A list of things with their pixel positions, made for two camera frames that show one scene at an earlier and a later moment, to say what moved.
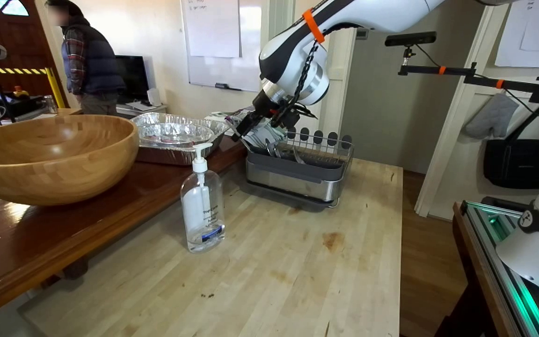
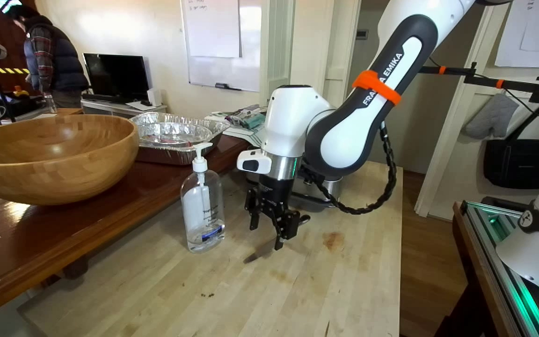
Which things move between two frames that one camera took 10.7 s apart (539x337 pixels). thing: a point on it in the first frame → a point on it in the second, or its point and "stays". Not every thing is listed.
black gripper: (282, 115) → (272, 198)
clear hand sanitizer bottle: (203, 220) stays
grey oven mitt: (493, 117) stays
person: (89, 61) → (53, 61)
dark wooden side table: (18, 248) stays
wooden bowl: (52, 160) stays
